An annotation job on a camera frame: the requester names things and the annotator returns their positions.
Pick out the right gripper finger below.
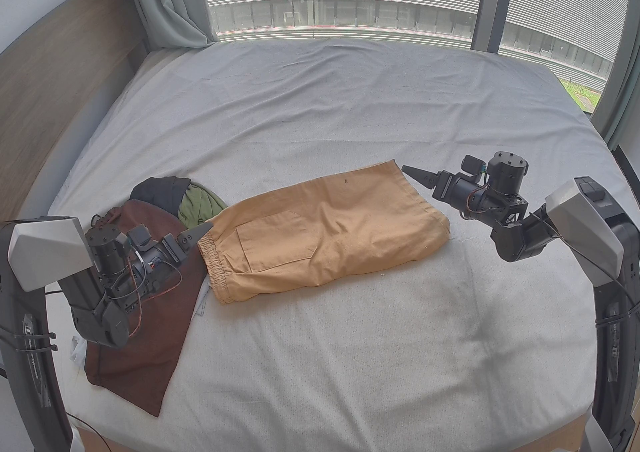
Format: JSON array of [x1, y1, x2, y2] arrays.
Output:
[[401, 165, 439, 189]]

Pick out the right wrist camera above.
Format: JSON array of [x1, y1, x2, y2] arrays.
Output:
[[462, 155, 488, 180]]

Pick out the bed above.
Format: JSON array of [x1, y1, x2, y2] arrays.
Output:
[[0, 0, 640, 452]]

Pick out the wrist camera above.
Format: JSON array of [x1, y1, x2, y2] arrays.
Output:
[[462, 155, 488, 180], [125, 225, 153, 250]]

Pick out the tan shorts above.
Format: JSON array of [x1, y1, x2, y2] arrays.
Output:
[[197, 160, 451, 305]]

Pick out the brown garment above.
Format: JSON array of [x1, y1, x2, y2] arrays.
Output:
[[84, 202, 211, 417]]

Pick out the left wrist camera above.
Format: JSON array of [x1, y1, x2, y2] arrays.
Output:
[[125, 225, 153, 250]]

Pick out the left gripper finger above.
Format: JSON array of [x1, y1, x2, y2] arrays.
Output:
[[181, 222, 214, 242]]

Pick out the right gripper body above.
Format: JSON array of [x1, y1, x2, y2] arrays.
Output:
[[433, 170, 479, 207]]

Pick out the green garment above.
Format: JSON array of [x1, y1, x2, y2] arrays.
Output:
[[177, 182, 227, 225]]

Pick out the black garment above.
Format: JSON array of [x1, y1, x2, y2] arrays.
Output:
[[131, 177, 193, 218]]

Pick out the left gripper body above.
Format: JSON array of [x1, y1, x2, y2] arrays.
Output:
[[135, 232, 194, 272]]

